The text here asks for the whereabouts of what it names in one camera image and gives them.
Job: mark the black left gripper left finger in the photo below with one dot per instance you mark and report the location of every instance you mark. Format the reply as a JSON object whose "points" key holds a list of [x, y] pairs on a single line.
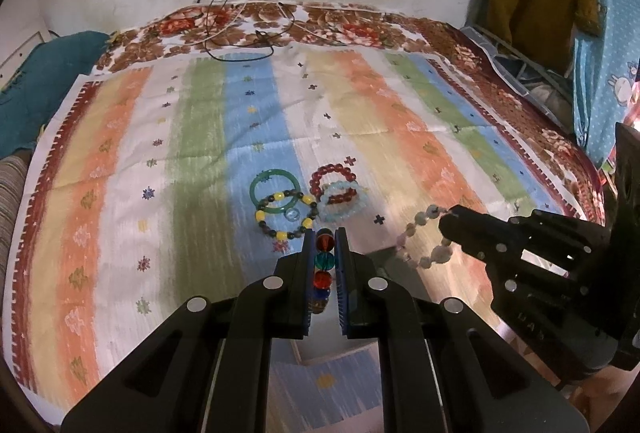
{"points": [[206, 367]]}

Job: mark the striped colourful cloth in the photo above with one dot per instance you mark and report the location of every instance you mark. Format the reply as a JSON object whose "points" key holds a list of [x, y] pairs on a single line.
{"points": [[143, 188]]}

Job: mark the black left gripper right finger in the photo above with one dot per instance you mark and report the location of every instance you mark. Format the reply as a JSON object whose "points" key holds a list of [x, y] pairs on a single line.
{"points": [[442, 368]]}

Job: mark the teal pillow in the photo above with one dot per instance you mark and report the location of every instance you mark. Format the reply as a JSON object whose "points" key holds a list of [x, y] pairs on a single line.
{"points": [[40, 85]]}

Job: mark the floral brown bedsheet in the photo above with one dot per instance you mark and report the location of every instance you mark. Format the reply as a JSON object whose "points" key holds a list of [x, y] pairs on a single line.
{"points": [[350, 25]]}

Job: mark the green jade bangle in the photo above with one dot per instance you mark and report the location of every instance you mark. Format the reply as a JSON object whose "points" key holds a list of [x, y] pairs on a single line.
{"points": [[276, 189]]}

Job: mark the blue dotted curtain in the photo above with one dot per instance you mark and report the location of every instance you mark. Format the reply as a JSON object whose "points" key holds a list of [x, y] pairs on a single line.
{"points": [[604, 79]]}

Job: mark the striped grey cushion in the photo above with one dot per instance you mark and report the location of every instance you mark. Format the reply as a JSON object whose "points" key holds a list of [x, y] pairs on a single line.
{"points": [[13, 171]]}

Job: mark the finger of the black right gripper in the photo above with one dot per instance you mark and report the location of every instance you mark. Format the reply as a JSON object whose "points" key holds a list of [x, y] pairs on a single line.
{"points": [[480, 232]]}

